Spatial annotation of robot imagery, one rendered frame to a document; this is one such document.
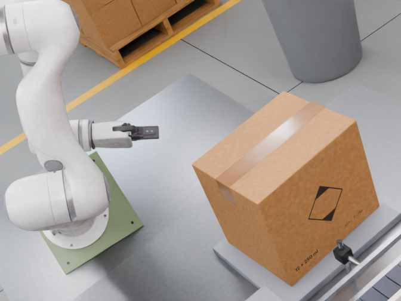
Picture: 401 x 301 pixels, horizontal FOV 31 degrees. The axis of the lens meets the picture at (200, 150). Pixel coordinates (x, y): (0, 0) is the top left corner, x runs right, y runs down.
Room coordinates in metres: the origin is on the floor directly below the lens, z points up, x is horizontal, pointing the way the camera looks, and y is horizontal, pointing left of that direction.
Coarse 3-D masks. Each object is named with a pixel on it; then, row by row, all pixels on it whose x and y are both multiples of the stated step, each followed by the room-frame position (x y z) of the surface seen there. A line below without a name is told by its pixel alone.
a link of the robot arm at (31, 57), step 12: (12, 0) 1.52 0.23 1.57; (24, 0) 1.53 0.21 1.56; (36, 0) 1.56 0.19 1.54; (0, 12) 1.42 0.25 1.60; (0, 24) 1.40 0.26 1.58; (0, 36) 1.39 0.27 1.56; (0, 48) 1.39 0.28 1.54; (12, 48) 1.39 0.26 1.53; (24, 60) 1.57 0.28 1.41; (36, 60) 1.56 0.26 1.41
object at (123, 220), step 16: (96, 160) 1.70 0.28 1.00; (112, 176) 1.66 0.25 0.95; (112, 192) 1.63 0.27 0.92; (112, 208) 1.60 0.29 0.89; (128, 208) 1.59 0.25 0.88; (112, 224) 1.57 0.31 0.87; (128, 224) 1.56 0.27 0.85; (48, 240) 1.57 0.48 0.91; (112, 240) 1.54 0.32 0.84; (64, 256) 1.53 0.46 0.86; (80, 256) 1.53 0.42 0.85; (64, 272) 1.50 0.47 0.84
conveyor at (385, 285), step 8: (400, 264) 1.02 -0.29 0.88; (392, 272) 1.01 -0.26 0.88; (400, 272) 1.00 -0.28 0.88; (384, 280) 1.00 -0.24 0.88; (392, 280) 0.99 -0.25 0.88; (400, 280) 0.98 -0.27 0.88; (376, 288) 0.99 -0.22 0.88; (384, 288) 0.98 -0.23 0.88; (392, 288) 0.97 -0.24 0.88; (360, 296) 0.99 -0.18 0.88; (368, 296) 0.98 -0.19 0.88; (376, 296) 0.97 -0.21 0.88; (384, 296) 0.96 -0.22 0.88
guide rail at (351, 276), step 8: (400, 232) 1.03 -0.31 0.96; (392, 240) 1.02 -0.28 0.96; (384, 248) 1.01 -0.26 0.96; (368, 256) 1.00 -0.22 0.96; (376, 256) 1.00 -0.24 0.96; (360, 264) 0.99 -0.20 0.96; (368, 264) 0.99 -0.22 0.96; (352, 272) 0.98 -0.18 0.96; (360, 272) 0.98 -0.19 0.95; (344, 280) 0.97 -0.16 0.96; (352, 280) 0.97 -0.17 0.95; (336, 288) 0.96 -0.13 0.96; (328, 296) 0.95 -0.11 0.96
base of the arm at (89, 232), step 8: (104, 216) 1.58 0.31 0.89; (88, 224) 1.50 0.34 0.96; (96, 224) 1.57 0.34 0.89; (104, 224) 1.57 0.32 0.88; (48, 232) 1.58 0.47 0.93; (56, 232) 1.55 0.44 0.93; (64, 232) 1.50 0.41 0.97; (72, 232) 1.48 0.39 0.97; (80, 232) 1.52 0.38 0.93; (88, 232) 1.56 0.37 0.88; (96, 232) 1.56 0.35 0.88; (56, 240) 1.56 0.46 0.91; (64, 240) 1.56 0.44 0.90; (72, 240) 1.55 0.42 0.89; (80, 240) 1.55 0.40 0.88; (88, 240) 1.55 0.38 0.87; (96, 240) 1.54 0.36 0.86; (72, 248) 1.54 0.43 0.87
